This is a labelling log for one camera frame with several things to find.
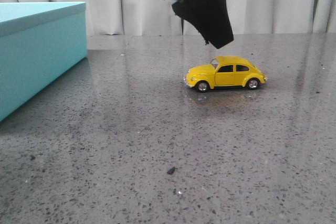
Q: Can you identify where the light blue storage box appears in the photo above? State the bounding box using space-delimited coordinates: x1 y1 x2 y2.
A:
1 2 88 119

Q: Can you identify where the yellow toy beetle car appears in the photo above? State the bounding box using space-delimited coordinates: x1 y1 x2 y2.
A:
183 56 267 93

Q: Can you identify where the small black debris crumb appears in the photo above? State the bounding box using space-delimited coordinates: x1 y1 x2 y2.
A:
167 166 176 175

